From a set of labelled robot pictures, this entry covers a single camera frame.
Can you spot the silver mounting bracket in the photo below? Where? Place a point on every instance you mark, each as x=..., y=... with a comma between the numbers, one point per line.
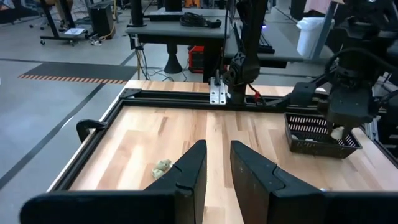
x=217, y=93

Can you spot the black desk pedestal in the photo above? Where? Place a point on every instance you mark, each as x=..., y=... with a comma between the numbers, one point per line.
x=173, y=60

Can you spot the black table clamp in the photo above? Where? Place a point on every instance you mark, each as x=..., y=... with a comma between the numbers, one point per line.
x=88, y=126

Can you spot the black wheeled cart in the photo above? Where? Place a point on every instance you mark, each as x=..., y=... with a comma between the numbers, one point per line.
x=53, y=31

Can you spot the white paper sheet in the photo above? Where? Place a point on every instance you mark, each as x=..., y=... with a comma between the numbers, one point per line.
x=74, y=31

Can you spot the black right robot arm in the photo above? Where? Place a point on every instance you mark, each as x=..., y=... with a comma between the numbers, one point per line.
x=245, y=62

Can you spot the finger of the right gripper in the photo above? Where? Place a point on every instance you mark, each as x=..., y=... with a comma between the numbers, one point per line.
x=348, y=130
x=331, y=127

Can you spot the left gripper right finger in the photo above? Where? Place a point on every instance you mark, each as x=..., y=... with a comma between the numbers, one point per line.
x=255, y=180

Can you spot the black backlit keyboard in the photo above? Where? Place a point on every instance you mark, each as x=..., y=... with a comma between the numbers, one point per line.
x=266, y=43

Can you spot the white plastic skeleton toy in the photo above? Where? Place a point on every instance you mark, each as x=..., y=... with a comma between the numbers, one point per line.
x=164, y=164

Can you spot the orange striped floor tape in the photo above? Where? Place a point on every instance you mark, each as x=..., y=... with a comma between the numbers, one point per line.
x=71, y=79

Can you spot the black computer tower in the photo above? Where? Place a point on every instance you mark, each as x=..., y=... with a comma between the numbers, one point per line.
x=101, y=20

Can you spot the red box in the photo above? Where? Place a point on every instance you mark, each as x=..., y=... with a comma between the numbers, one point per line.
x=196, y=59

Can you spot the black stand pole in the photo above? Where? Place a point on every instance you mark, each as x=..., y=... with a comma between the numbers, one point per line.
x=136, y=12

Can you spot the grey desk with keyboard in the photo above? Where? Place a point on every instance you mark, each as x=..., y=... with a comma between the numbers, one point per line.
x=280, y=51

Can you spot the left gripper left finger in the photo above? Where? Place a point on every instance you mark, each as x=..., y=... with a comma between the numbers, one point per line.
x=189, y=174

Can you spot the black plastic basket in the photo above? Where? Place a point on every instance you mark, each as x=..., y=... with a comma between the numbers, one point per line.
x=311, y=149

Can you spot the white trash bin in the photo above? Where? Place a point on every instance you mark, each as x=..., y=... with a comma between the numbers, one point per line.
x=311, y=37

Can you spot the black aluminium table frame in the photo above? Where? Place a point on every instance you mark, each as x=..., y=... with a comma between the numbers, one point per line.
x=174, y=98

